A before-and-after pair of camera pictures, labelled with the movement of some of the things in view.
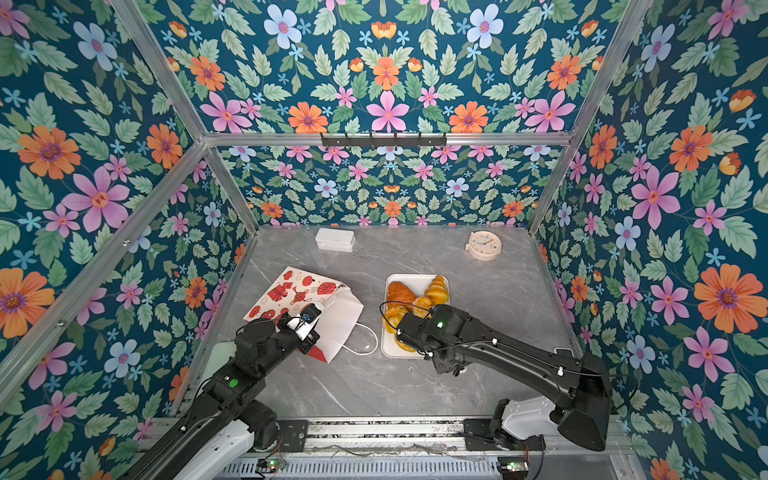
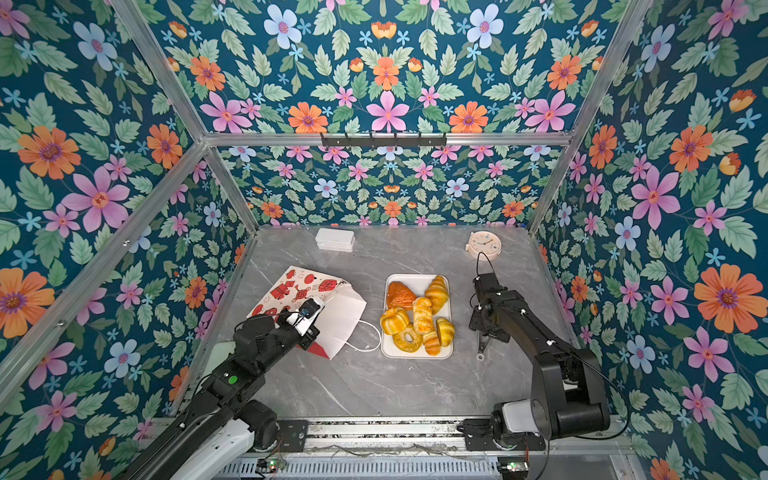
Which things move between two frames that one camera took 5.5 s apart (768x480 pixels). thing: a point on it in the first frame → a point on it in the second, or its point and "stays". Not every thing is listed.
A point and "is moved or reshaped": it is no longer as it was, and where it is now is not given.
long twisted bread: x=438 y=291 is moved or reshaped
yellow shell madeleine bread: x=393 y=317 stays
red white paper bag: x=295 y=289 stays
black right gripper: x=443 y=370 → x=475 y=322
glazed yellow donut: x=403 y=345 stays
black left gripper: x=309 y=342 stays
